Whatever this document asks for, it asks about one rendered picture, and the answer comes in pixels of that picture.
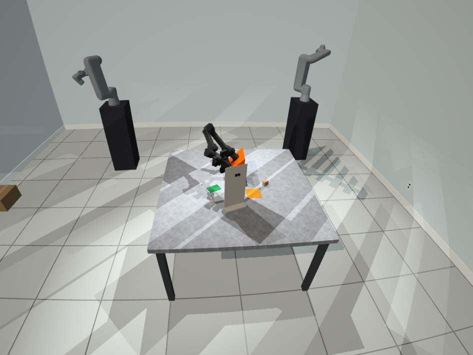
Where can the orange flat square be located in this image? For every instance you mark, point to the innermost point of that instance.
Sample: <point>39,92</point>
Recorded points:
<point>253,193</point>

